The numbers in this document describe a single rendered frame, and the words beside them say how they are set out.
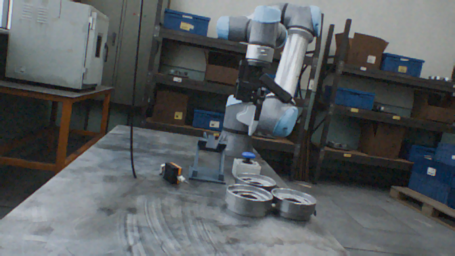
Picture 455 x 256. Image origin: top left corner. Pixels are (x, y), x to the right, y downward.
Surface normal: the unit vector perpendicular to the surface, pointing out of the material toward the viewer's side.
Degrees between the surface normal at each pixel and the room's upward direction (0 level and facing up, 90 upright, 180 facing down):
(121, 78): 90
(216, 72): 82
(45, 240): 0
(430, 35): 90
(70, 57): 92
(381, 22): 90
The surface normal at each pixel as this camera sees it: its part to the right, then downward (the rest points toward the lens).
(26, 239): 0.18, -0.98
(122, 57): 0.11, 0.15
